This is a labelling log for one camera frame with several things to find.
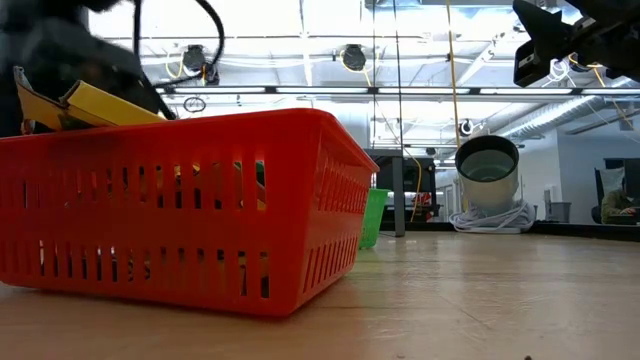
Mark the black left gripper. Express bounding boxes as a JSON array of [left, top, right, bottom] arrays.
[[0, 29, 176, 137]]

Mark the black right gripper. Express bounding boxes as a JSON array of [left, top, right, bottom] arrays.
[[512, 0, 640, 89]]

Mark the red plastic slotted basket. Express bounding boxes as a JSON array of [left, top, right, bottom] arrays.
[[0, 108, 380, 319]]

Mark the green plastic slotted basket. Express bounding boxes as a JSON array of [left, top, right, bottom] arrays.
[[357, 188, 391, 250]]

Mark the long ceiling light strip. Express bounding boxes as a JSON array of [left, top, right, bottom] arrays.
[[159, 85, 640, 96]]

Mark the grey waste bin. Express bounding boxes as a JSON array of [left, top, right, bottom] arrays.
[[544, 201, 574, 224]]

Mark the person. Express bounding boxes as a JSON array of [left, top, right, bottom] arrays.
[[601, 187, 640, 225]]

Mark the black cabinet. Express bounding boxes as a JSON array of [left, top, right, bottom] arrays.
[[374, 157, 439, 221]]

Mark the grey perforated metal riser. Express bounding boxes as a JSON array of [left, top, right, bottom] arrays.
[[363, 148, 406, 238]]

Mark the silver ventilation duct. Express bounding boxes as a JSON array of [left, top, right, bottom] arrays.
[[499, 74, 640, 141]]

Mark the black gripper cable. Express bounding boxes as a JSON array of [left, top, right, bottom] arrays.
[[130, 0, 226, 121]]

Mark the white round camera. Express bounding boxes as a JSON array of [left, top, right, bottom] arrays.
[[454, 134, 522, 216]]

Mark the white coiled lamp cable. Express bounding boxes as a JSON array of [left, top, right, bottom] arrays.
[[448, 202, 536, 235]]

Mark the black aluminium table frame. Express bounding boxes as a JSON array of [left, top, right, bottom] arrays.
[[378, 219, 640, 242]]

